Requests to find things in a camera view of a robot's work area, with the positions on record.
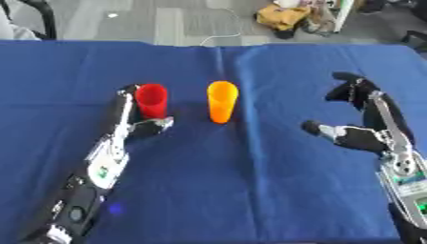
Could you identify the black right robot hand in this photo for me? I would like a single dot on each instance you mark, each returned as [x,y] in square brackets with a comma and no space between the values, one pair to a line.
[364,136]

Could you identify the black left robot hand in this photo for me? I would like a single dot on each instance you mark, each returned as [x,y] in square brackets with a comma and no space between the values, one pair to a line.
[115,111]

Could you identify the red plastic cup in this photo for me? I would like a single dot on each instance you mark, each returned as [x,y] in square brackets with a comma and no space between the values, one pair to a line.
[151,101]

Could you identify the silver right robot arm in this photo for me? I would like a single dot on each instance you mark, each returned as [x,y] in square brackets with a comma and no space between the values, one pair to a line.
[408,187]

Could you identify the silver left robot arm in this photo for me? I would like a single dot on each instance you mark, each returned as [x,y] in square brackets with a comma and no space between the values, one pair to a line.
[83,190]

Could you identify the orange plastic cup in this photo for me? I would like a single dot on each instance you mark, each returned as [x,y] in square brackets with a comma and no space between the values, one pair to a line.
[222,101]

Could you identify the black chair leg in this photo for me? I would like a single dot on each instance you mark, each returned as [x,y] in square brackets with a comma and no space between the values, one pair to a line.
[414,38]

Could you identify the yellow bag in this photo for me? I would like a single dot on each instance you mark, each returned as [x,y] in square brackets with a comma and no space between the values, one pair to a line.
[282,16]

